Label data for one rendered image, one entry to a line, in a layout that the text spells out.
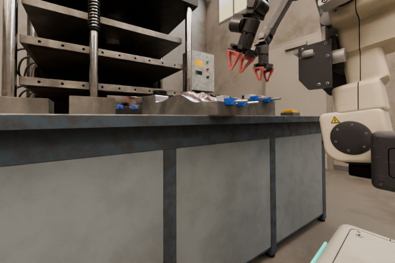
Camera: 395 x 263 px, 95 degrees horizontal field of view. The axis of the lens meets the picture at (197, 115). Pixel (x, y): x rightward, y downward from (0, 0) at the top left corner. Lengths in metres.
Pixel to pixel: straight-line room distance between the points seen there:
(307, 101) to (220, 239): 2.88
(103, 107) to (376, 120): 0.89
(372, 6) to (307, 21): 3.14
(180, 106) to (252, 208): 0.64
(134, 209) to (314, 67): 0.78
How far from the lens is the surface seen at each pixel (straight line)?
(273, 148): 1.14
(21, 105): 0.84
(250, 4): 0.80
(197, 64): 1.90
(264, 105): 1.09
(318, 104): 3.46
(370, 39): 0.80
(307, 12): 3.97
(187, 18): 1.85
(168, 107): 0.88
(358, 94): 0.74
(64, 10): 1.66
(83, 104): 0.78
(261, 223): 1.18
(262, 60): 1.14
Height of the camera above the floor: 0.79
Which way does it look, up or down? 1 degrees up
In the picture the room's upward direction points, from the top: straight up
